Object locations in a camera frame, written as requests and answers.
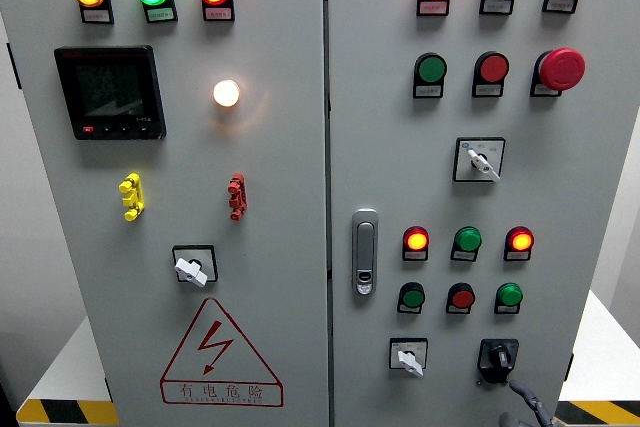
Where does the small yellow handle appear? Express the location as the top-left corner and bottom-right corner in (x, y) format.
(118, 172), (147, 223)

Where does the red warning triangle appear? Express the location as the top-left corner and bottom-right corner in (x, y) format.
(159, 297), (285, 408)

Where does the black yellow striped tape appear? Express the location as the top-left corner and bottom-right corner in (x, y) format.
(554, 400), (640, 427)
(16, 399), (120, 427)

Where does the white lamp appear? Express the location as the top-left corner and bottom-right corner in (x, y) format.
(212, 79), (241, 108)

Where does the pale grey cabinet door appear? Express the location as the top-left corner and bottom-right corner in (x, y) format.
(0, 0), (330, 427)

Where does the silver door lock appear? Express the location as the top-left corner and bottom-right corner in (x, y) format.
(351, 207), (380, 297)

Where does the small green push button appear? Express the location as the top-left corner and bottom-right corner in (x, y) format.
(399, 281), (427, 309)

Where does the black knob turn switch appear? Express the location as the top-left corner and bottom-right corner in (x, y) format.
(477, 338), (520, 386)

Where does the white handle turn switch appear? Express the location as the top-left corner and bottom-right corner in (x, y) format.
(389, 337), (429, 378)
(172, 244), (219, 289)
(452, 136), (506, 184)

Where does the pale grey door with lock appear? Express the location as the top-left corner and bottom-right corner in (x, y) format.
(325, 0), (640, 427)

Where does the large red stop button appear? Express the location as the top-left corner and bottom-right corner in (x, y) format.
(534, 47), (587, 92)

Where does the small red lamp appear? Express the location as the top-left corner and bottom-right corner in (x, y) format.
(403, 225), (431, 252)
(505, 225), (535, 252)

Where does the small red push button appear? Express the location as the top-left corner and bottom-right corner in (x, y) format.
(447, 282), (477, 309)

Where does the small red handle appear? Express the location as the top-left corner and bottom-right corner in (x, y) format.
(227, 172), (247, 222)

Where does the black display meter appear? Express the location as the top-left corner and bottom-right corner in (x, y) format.
(54, 44), (168, 141)

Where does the small green lamp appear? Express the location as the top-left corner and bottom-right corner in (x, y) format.
(495, 282), (524, 308)
(453, 225), (483, 253)

